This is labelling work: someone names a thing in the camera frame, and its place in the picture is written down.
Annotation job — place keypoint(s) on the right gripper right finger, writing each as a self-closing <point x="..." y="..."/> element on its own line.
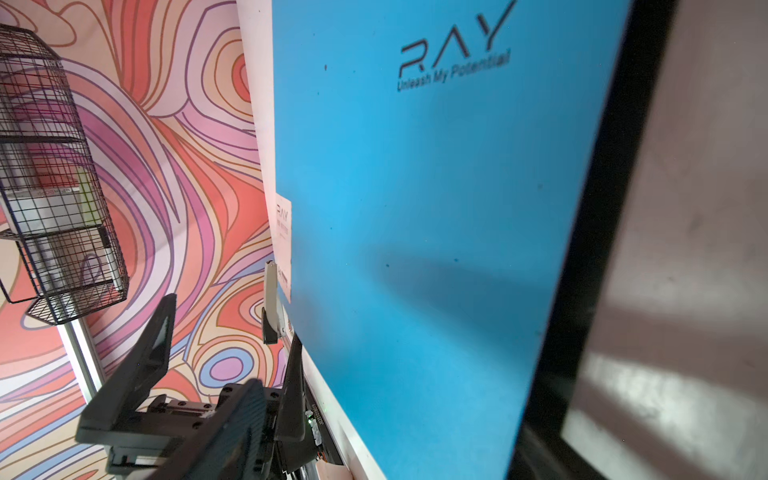
<point x="290" y="424"/>

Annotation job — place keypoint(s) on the blue file folder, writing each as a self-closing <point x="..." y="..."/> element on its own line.
<point x="433" y="155"/>

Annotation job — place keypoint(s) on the black wire basket left wall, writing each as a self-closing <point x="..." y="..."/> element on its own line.
<point x="43" y="145"/>

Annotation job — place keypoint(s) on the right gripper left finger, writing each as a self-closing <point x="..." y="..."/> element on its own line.
<point x="130" y="384"/>

